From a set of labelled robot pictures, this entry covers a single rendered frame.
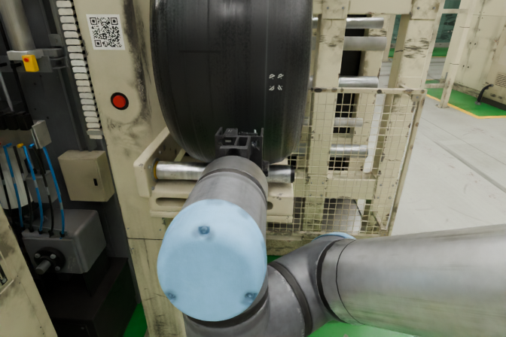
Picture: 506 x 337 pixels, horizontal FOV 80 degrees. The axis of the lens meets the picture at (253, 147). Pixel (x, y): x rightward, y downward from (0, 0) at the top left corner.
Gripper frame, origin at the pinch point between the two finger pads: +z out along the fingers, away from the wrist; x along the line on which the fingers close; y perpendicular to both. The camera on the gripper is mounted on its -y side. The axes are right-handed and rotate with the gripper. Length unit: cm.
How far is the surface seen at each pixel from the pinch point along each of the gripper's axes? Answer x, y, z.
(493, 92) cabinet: -307, -38, 383
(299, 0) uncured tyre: -8.8, 26.9, -1.1
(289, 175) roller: -9.4, -9.5, 10.8
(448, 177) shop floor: -150, -80, 181
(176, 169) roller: 18.0, -8.9, 10.9
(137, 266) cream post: 38, -49, 23
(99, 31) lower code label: 34.2, 22.7, 14.3
